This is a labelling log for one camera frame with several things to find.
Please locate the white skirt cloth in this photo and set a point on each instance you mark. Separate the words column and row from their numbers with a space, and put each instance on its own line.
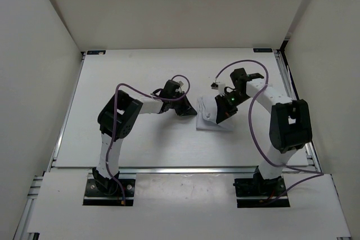
column 206, row 116

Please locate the blue corner label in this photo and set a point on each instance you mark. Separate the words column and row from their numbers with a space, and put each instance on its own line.
column 262, row 50
column 96, row 52

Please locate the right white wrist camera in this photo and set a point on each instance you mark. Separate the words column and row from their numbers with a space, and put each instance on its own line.
column 220, row 87

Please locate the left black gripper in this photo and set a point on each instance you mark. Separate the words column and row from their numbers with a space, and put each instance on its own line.
column 187, row 109

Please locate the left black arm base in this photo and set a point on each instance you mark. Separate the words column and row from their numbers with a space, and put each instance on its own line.
column 100, row 191

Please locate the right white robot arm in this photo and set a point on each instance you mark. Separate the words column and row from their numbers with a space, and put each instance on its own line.
column 289, row 128

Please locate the right blue corner label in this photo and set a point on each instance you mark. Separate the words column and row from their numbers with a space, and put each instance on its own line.
column 262, row 50

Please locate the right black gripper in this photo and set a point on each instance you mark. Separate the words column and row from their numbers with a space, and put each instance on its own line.
column 224, row 111

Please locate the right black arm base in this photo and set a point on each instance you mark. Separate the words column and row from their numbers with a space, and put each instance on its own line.
column 256, row 192

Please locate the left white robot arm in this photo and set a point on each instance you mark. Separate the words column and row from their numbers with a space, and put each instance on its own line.
column 117, row 119

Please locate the left blue corner label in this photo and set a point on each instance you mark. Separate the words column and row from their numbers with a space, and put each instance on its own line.
column 96, row 52

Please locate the aluminium frame rail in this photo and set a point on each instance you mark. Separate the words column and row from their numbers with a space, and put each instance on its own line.
column 176, row 170

